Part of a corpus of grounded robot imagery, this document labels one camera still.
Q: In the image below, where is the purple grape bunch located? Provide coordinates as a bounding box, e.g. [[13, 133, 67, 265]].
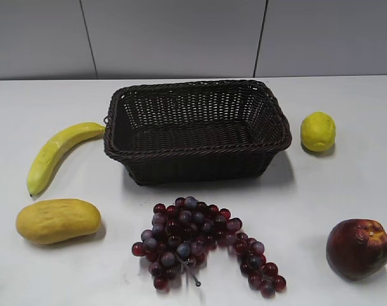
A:
[[131, 196, 287, 298]]

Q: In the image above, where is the yellow banana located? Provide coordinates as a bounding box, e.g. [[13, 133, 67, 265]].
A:
[[26, 122, 105, 197]]

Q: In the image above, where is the yellow mango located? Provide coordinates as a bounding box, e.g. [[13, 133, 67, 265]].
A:
[[15, 198, 102, 245]]

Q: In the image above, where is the red apple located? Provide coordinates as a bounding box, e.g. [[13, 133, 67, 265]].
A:
[[326, 219, 387, 281]]

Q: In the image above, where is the dark brown wicker basket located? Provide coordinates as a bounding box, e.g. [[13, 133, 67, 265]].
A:
[[104, 80, 292, 186]]

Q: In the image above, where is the yellow lemon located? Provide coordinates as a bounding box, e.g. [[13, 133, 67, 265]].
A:
[[300, 112, 336, 152]]

